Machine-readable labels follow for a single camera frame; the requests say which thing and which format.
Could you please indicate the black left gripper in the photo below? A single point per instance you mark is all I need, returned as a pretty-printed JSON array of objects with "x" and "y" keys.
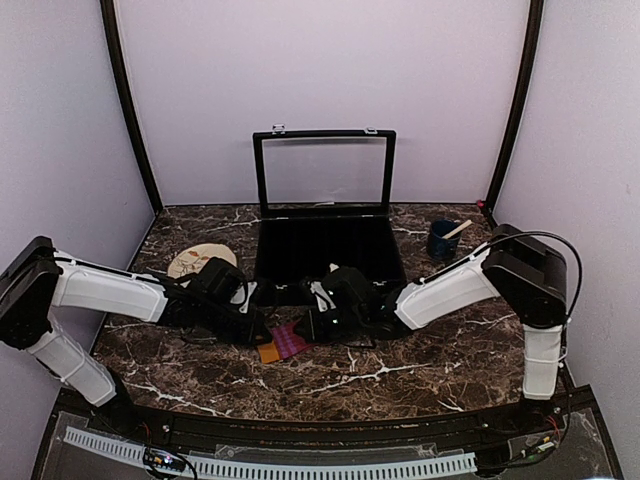
[{"x": 248, "y": 336}]

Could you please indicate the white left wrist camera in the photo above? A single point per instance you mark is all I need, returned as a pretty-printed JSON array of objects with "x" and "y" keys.
[{"x": 243, "y": 295}]

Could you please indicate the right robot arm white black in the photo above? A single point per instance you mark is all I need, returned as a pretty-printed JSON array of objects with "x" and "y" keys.
[{"x": 516, "y": 266}]

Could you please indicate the black display case with lid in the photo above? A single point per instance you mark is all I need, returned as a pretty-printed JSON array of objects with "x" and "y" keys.
[{"x": 324, "y": 198}]

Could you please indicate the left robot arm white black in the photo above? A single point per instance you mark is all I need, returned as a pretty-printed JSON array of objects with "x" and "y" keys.
[{"x": 41, "y": 279}]

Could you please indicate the white slotted cable duct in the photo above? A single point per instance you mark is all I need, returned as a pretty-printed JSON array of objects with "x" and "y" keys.
[{"x": 268, "y": 465}]

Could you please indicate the dark blue mug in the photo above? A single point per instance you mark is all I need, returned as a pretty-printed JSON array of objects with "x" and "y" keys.
[{"x": 439, "y": 248}]

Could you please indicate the beige round embroidered coaster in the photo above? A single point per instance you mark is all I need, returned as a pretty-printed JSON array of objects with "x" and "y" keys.
[{"x": 193, "y": 259}]

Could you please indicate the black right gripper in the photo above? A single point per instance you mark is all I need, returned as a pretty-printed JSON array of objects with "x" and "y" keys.
[{"x": 315, "y": 333}]

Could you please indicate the black frame post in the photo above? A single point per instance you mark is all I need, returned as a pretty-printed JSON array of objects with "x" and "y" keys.
[
  {"x": 521, "y": 89},
  {"x": 126, "y": 100}
]

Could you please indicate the right black frame post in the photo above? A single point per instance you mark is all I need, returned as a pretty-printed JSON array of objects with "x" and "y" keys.
[{"x": 521, "y": 89}]

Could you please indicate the wooden stick in mug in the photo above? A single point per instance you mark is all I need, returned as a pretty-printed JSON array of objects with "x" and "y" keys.
[{"x": 458, "y": 229}]

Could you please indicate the left black frame post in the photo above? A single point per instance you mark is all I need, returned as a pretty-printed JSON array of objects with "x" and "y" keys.
[{"x": 126, "y": 100}]

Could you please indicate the maroon purple orange sock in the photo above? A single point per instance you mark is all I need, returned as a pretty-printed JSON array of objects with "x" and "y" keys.
[{"x": 285, "y": 344}]

